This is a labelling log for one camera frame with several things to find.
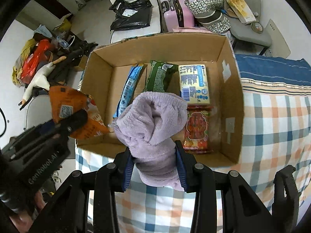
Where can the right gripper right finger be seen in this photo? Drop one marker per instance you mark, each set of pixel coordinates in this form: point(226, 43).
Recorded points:
point(199, 179)

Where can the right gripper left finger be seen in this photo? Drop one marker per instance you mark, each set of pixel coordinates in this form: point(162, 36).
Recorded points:
point(112, 178)

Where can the red floral wipes pack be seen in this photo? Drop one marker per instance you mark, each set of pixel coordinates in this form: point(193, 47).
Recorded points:
point(196, 131)

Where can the lilac fluffy cloth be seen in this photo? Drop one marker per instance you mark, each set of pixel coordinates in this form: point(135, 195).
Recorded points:
point(146, 127)

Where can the orange snack bag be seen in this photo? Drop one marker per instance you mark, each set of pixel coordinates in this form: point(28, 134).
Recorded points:
point(75, 111)

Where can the blue snack pack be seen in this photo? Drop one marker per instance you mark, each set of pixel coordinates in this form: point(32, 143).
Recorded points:
point(128, 89)

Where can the yellow tissue pack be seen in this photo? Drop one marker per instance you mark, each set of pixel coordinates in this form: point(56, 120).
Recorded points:
point(194, 87)

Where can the dark green snack bag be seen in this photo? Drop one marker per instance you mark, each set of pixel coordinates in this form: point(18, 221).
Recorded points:
point(160, 76)

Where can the left human hand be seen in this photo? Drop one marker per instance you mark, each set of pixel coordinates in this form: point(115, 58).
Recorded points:
point(23, 221)

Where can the grey round chair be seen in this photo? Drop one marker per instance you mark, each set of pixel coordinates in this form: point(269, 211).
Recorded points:
point(38, 111)

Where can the white goose plush toy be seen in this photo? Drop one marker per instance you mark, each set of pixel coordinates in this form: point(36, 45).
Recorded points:
point(39, 80)

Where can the red plastic bag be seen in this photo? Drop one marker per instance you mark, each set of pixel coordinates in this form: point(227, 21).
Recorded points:
point(31, 63)

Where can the plaid checkered tablecloth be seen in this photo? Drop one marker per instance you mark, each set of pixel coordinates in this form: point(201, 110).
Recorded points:
point(274, 94)

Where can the pink floral tissue pack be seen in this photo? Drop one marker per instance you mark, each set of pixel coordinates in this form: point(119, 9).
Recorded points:
point(191, 30)

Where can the white flat board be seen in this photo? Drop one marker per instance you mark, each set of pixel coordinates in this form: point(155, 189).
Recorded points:
point(279, 47)

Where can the round tape roll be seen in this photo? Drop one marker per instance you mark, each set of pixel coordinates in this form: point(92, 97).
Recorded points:
point(257, 27)

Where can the pink suitcase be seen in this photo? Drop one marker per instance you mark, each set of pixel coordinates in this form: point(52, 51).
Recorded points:
point(176, 14)

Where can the black plastic bag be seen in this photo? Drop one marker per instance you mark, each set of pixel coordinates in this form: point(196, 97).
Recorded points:
point(131, 15)

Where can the black white patterned bag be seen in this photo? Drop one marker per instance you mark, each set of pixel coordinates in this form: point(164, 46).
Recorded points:
point(209, 14)

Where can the yellow paper bag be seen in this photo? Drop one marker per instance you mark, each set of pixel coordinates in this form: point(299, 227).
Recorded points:
point(242, 11)

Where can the white cushioned chair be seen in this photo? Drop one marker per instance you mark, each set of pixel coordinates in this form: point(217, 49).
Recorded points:
point(154, 28)

